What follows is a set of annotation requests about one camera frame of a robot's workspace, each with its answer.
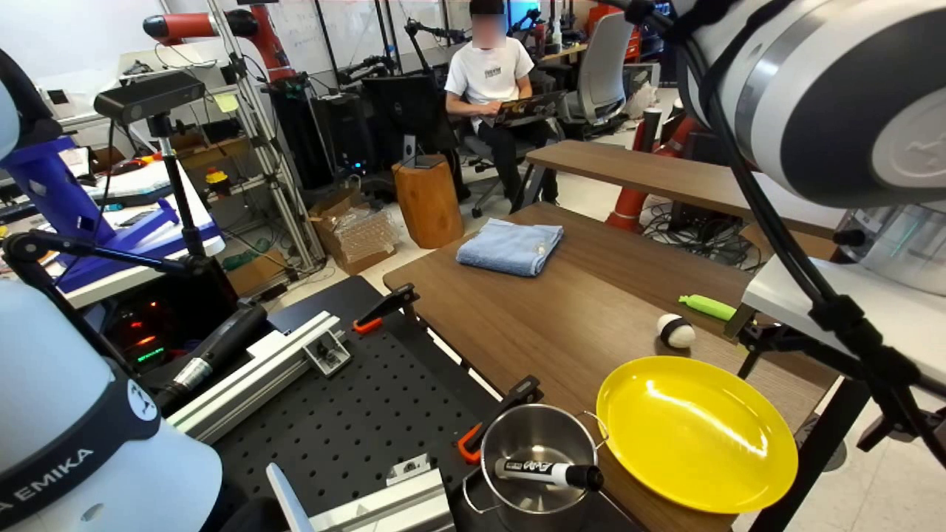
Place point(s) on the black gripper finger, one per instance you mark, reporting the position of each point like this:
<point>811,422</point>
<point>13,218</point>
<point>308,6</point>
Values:
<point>756,357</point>
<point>777,332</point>

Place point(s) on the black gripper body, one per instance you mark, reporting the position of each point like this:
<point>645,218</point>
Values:
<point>867,357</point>

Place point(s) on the yellow plastic plate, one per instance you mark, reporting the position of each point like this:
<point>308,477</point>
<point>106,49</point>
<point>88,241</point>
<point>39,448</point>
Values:
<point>694,431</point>

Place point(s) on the red robot arm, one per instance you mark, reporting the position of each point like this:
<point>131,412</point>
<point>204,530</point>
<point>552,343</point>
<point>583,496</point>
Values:
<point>187,23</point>

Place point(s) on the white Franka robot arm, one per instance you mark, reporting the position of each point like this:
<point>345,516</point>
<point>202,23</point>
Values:
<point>838,90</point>

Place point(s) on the small black white disc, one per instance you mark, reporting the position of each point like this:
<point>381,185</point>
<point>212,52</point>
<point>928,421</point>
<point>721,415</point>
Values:
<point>678,335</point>

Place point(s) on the orange cone base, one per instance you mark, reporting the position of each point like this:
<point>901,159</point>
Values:
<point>629,202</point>

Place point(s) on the long wooden bench table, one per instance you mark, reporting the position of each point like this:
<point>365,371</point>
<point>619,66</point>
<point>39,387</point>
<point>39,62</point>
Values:
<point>638,173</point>

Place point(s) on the black and white marker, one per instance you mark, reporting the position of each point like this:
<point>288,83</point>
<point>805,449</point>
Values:
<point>576,477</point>

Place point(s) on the steel cooking pot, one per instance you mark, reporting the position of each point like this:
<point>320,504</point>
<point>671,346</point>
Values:
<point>532,437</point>

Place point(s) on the light blue folded cloth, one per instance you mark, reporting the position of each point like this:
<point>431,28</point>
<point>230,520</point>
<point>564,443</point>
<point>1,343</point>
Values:
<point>505,247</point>

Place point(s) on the orange and black clamp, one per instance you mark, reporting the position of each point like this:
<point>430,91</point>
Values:
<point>471,443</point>
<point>371,323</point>

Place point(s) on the grey office chair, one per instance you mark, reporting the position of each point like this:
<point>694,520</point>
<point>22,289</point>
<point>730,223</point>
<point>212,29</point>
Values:
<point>604,68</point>

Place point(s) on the black perforated breadboard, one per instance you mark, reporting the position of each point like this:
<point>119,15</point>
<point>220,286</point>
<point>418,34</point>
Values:
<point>372,415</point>

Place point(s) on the seated person in white shirt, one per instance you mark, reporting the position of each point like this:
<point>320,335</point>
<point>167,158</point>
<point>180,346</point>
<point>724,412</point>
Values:
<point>489,68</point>

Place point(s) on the open cardboard box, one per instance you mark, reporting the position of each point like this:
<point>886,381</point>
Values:
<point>354,236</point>

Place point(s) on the black computer tower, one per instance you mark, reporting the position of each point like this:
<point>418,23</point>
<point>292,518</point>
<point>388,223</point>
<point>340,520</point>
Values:
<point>399,119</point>

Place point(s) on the black equipment cabinet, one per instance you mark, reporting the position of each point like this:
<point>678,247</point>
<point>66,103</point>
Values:
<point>320,134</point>

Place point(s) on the metal shelf rack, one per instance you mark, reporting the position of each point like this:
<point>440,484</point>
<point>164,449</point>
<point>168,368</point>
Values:
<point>277,167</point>

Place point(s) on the black cylindrical tool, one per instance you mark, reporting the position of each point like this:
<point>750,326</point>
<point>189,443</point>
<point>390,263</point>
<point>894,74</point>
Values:
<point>215,343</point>

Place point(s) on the black controller with lights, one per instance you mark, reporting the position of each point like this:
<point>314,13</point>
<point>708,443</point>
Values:
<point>149,341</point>

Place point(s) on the black box on stand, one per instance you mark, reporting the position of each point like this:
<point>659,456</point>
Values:
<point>149,96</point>

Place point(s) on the blue and white machine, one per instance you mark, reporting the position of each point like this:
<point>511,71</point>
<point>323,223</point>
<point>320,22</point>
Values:
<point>47,195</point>

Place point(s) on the short aluminium rail bracket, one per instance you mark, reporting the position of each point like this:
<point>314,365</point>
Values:
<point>394,507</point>

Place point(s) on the long aluminium rail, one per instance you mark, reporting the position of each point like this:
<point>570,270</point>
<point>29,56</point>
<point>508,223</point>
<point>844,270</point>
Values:
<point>255,378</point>

